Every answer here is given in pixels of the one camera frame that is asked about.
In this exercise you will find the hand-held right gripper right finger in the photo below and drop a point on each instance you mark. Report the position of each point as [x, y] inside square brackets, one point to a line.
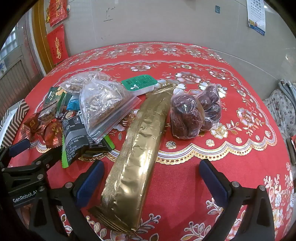
[214, 183]

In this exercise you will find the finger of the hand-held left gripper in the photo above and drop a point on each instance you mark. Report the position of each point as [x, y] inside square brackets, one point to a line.
[20, 146]
[47, 160]

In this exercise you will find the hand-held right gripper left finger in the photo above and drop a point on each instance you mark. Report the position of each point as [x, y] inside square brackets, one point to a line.
[90, 183]

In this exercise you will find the red packet gold logo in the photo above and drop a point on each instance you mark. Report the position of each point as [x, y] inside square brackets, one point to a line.
[32, 125]

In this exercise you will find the red candy wrapper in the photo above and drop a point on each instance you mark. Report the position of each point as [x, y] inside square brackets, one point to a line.
[54, 134]

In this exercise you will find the striped cardboard box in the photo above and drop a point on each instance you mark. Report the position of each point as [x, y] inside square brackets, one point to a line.
[16, 115]

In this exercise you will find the black packet with green edges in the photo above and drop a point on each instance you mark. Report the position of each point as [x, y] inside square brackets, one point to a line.
[76, 139]

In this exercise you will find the black coffee packet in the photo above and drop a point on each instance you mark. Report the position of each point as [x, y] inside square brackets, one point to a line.
[69, 114]

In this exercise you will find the long gold foil packet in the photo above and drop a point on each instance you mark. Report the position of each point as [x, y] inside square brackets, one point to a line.
[136, 150]

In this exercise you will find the dark green snack packet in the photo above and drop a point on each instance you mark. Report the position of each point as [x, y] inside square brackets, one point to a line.
[54, 95]

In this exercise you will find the blue snack packet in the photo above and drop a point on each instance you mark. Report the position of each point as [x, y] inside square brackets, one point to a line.
[73, 103]

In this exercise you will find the snacks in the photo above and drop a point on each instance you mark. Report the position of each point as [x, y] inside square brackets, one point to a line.
[185, 115]

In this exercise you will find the large zip bag of nuts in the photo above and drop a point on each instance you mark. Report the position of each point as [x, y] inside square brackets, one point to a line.
[101, 106]

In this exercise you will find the small clear bag red dates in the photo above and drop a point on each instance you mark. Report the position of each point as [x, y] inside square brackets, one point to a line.
[210, 104]

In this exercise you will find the small clear bag of nuts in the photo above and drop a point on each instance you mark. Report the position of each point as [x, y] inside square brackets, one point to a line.
[78, 81]

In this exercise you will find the green-lid white tub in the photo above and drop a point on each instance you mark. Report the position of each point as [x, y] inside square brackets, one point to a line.
[138, 82]

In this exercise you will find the red floral tablecloth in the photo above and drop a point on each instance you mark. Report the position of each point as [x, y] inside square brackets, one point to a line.
[231, 143]

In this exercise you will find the metal door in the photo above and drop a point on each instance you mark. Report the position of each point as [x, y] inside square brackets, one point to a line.
[13, 81]

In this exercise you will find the white sticker blue print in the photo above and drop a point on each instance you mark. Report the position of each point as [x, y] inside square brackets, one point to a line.
[1, 67]

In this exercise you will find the floral cloth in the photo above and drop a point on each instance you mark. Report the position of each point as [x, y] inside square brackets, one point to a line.
[282, 109]

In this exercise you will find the glass block window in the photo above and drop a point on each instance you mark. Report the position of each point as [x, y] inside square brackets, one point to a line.
[10, 44]

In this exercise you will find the stack of grey clothes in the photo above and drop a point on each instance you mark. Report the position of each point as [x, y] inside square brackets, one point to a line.
[289, 89]

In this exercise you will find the golden door frame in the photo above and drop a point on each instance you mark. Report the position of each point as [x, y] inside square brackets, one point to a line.
[40, 46]

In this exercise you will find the red wall poster gold figure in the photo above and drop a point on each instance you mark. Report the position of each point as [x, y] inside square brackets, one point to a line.
[57, 44]

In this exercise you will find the wall calendar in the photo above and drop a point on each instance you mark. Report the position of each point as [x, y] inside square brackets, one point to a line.
[255, 16]

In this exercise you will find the small blue wall sticker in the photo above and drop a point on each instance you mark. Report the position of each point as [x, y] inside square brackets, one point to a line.
[217, 9]

